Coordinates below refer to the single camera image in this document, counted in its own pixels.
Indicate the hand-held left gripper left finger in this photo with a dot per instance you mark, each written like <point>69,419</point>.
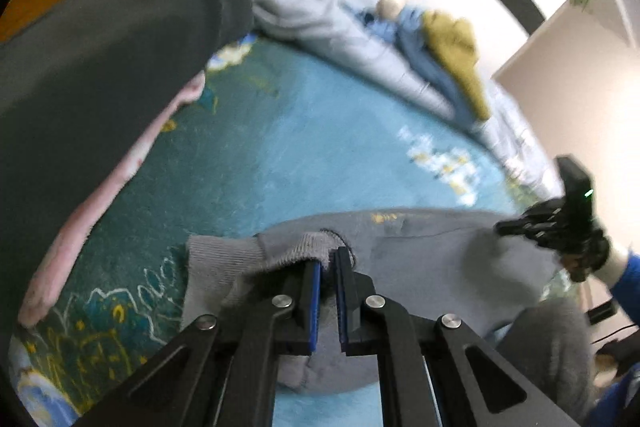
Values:
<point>315,307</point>

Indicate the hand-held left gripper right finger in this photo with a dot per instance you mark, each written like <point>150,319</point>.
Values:
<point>342,307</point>

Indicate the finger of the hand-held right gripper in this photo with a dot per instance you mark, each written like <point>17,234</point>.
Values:
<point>520,228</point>
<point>545,209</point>

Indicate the grey sweater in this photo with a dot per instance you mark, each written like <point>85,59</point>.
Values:
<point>425,257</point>

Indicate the person's right forearm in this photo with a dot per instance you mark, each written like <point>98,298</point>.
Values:
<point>627,287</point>

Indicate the small black device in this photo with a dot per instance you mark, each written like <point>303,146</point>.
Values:
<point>601,312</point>

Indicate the person's grey trouser leg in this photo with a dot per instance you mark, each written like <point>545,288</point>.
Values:
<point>550,357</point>

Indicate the teal floral blanket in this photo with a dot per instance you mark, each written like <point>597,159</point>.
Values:
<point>280,147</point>

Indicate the blue garment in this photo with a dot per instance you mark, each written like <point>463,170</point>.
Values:
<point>435,67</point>

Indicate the olive green knitted sweater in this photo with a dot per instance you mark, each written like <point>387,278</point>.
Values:
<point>455,42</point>

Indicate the person's blue jacket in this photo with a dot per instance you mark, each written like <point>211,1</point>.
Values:
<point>617,399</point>

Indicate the pink garment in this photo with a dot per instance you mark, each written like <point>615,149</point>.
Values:
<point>65,252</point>

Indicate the cream cloth item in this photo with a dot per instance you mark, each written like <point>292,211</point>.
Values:
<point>390,4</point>

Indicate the light blue daisy duvet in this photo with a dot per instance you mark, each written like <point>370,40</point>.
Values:
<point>310,12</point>

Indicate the dark folded garment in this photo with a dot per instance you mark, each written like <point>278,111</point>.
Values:
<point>100,82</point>

